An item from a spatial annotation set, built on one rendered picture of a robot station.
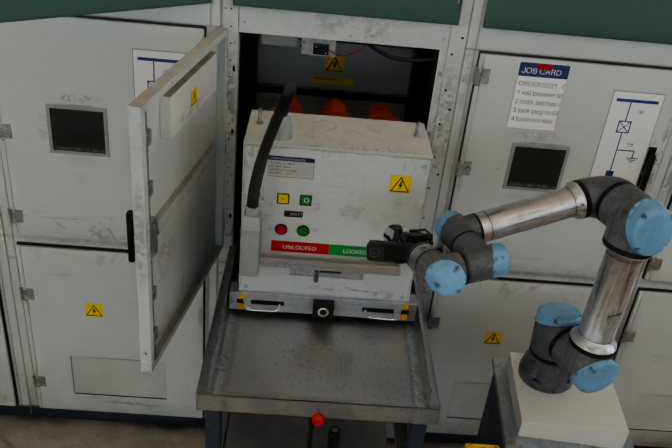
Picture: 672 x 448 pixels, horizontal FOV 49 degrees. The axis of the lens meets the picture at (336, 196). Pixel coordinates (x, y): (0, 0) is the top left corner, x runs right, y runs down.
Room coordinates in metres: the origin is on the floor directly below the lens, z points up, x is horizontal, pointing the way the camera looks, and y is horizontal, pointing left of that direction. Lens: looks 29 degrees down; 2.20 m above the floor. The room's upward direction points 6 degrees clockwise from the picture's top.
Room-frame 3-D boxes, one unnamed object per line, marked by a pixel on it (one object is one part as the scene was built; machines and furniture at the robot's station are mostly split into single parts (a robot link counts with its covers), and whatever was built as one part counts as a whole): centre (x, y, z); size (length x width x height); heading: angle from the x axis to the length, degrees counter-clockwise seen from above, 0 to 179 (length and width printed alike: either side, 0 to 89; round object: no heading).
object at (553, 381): (1.59, -0.64, 0.86); 0.15 x 0.15 x 0.10
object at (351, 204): (1.69, 0.00, 1.15); 0.48 x 0.01 x 0.48; 93
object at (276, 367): (1.70, 0.01, 0.82); 0.68 x 0.62 x 0.06; 3
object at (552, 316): (1.59, -0.64, 0.97); 0.13 x 0.12 x 0.14; 20
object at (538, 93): (2.05, -0.56, 1.46); 0.15 x 0.01 x 0.21; 93
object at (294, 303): (1.71, 0.00, 0.90); 0.54 x 0.05 x 0.06; 93
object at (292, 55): (2.65, 0.06, 1.28); 0.58 x 0.02 x 0.19; 93
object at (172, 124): (1.72, 0.42, 1.21); 0.63 x 0.07 x 0.74; 173
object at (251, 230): (1.61, 0.21, 1.14); 0.08 x 0.05 x 0.17; 3
